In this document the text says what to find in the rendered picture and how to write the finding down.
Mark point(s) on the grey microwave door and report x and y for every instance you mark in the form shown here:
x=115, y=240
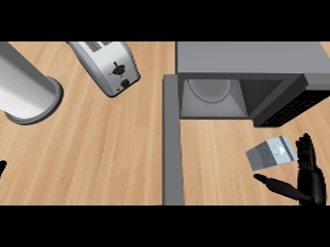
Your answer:
x=172, y=141

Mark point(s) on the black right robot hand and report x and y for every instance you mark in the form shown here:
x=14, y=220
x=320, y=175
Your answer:
x=309, y=183

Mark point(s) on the grey microwave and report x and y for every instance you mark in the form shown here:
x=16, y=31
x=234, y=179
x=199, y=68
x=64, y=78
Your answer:
x=258, y=77

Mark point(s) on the white paper towel roll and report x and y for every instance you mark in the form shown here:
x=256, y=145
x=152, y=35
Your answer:
x=10, y=83

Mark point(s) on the pale blue milk carton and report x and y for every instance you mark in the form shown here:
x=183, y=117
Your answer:
x=271, y=154

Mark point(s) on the silver toaster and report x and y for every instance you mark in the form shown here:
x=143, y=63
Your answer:
x=110, y=67

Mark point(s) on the grey paper towel holder base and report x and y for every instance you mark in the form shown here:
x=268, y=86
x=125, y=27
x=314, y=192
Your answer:
x=48, y=109

